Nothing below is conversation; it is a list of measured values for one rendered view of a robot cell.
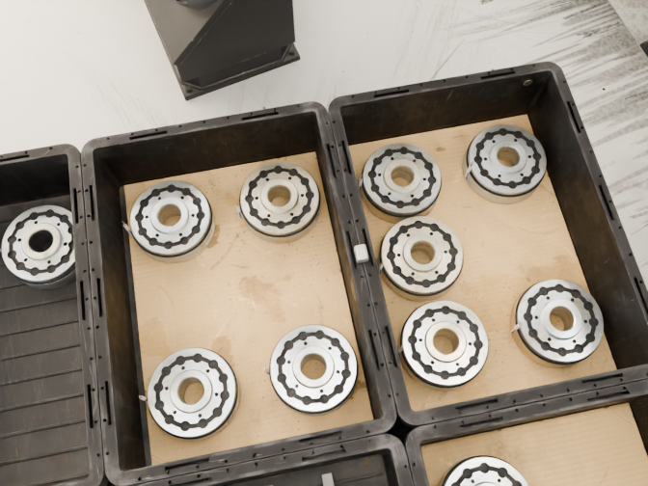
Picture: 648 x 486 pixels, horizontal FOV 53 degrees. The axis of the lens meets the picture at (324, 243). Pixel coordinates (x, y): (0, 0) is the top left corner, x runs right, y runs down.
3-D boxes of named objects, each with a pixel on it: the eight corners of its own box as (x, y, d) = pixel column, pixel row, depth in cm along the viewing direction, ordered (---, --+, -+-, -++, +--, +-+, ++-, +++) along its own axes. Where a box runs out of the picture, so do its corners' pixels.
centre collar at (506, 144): (482, 148, 85) (483, 145, 85) (517, 137, 86) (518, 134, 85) (498, 179, 84) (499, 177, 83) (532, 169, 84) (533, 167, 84)
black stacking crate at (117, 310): (111, 184, 89) (82, 144, 79) (323, 147, 91) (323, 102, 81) (140, 487, 76) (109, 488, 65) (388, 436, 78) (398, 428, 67)
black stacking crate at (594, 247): (326, 147, 91) (326, 101, 81) (529, 111, 93) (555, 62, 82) (391, 435, 78) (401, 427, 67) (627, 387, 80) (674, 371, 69)
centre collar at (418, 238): (395, 242, 81) (396, 240, 80) (433, 229, 81) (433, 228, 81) (411, 278, 79) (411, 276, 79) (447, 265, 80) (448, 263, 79)
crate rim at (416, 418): (325, 108, 82) (325, 98, 80) (552, 69, 84) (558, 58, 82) (398, 431, 69) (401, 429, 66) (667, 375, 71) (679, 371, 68)
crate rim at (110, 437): (86, 149, 80) (79, 140, 78) (324, 109, 82) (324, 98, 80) (113, 490, 67) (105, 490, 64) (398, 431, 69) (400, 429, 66)
